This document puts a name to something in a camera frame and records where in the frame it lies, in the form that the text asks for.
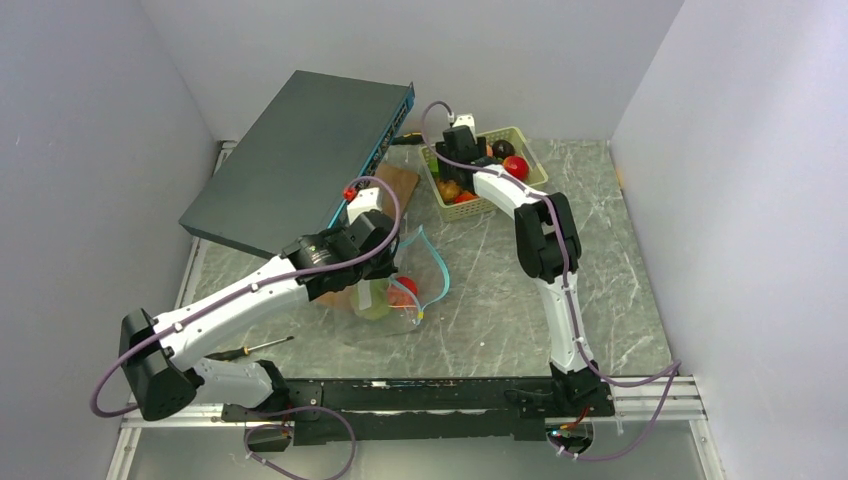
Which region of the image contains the orange toy carrot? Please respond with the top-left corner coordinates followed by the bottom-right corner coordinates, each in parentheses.
top-left (454, 191), bottom-right (477, 204)

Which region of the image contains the red toy strawberry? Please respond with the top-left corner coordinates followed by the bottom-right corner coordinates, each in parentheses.
top-left (502, 155), bottom-right (530, 182)

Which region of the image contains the clear zip top bag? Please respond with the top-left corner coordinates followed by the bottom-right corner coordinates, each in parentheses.
top-left (334, 226), bottom-right (451, 345)

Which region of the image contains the green toy cabbage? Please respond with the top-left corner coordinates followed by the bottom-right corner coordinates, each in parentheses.
top-left (350, 279), bottom-right (393, 321)

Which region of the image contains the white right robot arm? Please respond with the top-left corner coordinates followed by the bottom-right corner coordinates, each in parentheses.
top-left (432, 126), bottom-right (602, 415)

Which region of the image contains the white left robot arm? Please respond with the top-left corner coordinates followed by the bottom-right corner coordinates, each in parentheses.
top-left (118, 209), bottom-right (399, 421)

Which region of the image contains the dark toy mangosteen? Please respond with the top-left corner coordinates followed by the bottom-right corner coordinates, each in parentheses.
top-left (491, 139), bottom-right (516, 159)

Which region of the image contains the brown toy potato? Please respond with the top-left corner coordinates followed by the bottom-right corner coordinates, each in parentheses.
top-left (436, 180), bottom-right (463, 205)

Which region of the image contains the wooden board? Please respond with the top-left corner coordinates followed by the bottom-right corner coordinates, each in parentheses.
top-left (314, 163), bottom-right (422, 309)

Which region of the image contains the pale green plastic basket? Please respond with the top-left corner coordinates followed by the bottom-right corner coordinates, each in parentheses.
top-left (419, 126), bottom-right (549, 222)

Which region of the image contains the pink toy peach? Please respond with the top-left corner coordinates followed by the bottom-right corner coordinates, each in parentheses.
top-left (386, 276), bottom-right (419, 309)

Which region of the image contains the black yellow screwdriver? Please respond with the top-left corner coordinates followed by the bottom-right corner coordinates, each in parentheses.
top-left (206, 335), bottom-right (294, 361)

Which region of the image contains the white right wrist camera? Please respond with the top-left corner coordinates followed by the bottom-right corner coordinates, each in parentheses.
top-left (449, 113), bottom-right (476, 135)

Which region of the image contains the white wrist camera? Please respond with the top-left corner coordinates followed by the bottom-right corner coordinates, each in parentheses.
top-left (343, 187), bottom-right (383, 225)
top-left (449, 113), bottom-right (476, 135)

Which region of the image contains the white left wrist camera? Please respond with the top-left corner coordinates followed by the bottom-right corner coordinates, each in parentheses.
top-left (343, 187), bottom-right (383, 225)

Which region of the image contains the dark grey network switch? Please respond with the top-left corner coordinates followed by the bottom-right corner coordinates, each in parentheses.
top-left (179, 70), bottom-right (415, 259)

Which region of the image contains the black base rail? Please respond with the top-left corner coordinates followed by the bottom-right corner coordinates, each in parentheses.
top-left (221, 376), bottom-right (616, 446)

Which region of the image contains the aluminium frame rail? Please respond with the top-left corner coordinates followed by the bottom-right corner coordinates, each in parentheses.
top-left (107, 376), bottom-right (726, 479)

